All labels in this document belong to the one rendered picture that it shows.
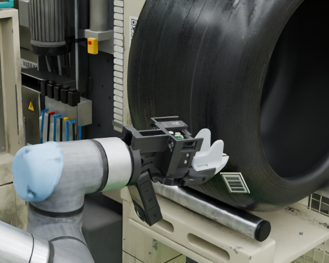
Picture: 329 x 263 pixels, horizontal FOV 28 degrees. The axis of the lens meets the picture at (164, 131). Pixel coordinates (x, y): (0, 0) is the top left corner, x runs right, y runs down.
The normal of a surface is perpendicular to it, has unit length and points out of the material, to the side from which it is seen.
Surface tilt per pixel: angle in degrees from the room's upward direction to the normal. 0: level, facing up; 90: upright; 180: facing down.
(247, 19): 65
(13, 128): 90
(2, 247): 55
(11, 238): 45
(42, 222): 85
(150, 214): 101
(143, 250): 90
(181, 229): 90
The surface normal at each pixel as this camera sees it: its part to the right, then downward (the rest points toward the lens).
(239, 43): 0.00, 0.03
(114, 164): 0.60, 0.01
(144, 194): 0.56, 0.47
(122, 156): 0.56, -0.29
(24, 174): -0.80, 0.07
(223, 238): 0.03, -0.94
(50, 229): -0.21, -0.89
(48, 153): 0.36, -0.68
